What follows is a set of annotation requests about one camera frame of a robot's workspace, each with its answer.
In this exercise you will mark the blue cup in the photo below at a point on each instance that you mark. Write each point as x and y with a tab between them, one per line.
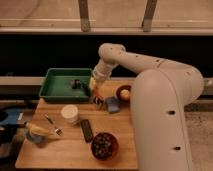
34	138

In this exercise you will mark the white cylindrical container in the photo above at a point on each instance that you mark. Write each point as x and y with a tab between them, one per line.
70	113

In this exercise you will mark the yellow apple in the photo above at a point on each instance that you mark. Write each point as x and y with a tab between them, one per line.
125	95

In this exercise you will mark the left metal window bracket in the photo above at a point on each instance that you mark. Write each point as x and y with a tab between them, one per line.
84	15

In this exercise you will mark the wooden board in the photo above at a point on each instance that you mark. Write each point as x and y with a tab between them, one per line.
71	152

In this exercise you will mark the dark red bowl with beans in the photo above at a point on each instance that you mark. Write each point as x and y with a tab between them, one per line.
104	146

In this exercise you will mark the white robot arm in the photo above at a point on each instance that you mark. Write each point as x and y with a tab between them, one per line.
159	93

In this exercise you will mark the black remote control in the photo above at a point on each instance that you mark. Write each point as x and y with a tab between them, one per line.
87	130

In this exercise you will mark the blue black device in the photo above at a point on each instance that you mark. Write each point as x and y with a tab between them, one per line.
9	123

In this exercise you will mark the dark object in tray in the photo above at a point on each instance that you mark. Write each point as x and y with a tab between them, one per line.
78	84

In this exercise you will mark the right metal window bracket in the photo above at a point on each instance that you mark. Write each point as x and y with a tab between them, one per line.
148	15

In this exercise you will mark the small metal cup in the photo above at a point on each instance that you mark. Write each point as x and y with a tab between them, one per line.
99	102

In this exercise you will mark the green plastic tray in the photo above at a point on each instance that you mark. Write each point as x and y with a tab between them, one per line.
56	87

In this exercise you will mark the metal window bracket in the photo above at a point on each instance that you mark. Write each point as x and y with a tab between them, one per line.
84	15
148	15

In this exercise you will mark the metal fork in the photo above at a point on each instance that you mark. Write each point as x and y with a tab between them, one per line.
57	130

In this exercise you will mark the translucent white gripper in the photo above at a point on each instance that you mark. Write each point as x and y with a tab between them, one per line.
93	85

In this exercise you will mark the blue sponge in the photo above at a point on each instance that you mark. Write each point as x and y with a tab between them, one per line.
112	105

